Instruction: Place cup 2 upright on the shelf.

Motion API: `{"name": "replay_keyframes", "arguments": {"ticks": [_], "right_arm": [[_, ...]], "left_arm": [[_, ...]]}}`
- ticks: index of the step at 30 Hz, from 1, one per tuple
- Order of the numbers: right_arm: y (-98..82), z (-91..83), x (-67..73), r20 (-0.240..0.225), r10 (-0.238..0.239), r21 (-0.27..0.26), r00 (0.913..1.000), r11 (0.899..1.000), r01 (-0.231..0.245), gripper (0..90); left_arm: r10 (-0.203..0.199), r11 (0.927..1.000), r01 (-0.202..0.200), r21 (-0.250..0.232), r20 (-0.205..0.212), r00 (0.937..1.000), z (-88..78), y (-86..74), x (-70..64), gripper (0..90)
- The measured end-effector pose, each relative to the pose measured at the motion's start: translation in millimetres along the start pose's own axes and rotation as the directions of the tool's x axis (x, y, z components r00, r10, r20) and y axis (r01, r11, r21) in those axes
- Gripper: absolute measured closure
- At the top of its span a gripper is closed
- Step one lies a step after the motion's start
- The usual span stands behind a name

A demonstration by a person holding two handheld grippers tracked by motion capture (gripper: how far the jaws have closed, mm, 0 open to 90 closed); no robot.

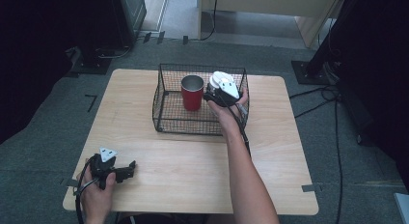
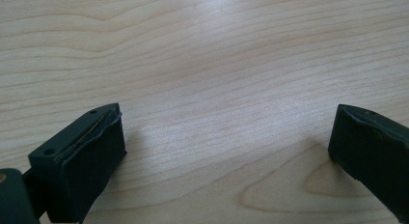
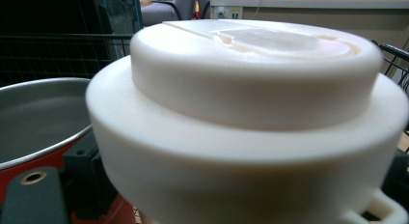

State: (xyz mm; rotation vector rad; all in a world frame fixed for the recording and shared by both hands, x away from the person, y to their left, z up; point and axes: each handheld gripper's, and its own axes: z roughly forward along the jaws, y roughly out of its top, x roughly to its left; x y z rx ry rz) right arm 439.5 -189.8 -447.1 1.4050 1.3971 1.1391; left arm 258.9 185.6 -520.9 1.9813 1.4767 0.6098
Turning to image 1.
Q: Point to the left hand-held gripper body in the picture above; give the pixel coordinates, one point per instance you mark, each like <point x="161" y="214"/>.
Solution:
<point x="101" y="167"/>

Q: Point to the light wooden cabinet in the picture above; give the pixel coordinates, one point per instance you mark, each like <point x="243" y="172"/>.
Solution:
<point x="273" y="2"/>

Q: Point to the short black floor tape strip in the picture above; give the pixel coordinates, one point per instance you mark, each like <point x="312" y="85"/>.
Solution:
<point x="185" y="40"/>
<point x="160" y="37"/>
<point x="147" y="37"/>

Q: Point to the black stand base plate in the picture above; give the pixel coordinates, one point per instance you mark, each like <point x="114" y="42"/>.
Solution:
<point x="305" y="74"/>
<point x="90" y="66"/>

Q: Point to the person's legs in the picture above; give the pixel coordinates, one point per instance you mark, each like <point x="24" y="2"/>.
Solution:
<point x="180" y="219"/>

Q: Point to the red cup with steel inside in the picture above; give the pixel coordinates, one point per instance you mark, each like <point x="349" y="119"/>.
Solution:
<point x="192" y="100"/>

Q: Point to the black cabinet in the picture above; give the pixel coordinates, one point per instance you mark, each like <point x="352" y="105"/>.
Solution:
<point x="128" y="14"/>

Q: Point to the dark curtain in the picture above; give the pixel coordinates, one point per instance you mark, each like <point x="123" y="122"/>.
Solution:
<point x="32" y="56"/>
<point x="376" y="72"/>

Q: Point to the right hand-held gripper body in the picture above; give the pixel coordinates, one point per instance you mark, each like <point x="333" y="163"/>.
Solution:
<point x="228" y="95"/>

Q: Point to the grey tape strip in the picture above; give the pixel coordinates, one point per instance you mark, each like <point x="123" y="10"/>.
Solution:
<point x="70" y="182"/>
<point x="311" y="188"/>

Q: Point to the person's left hand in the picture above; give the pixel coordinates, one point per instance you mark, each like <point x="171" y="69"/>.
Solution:
<point x="96" y="201"/>

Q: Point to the black angled floor tape mark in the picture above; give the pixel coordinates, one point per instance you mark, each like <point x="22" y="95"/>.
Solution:
<point x="91" y="101"/>

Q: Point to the person's right hand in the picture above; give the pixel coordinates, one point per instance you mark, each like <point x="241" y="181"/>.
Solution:
<point x="230" y="117"/>

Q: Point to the pale flat box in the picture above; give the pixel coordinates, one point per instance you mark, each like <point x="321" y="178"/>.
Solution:
<point x="403" y="208"/>

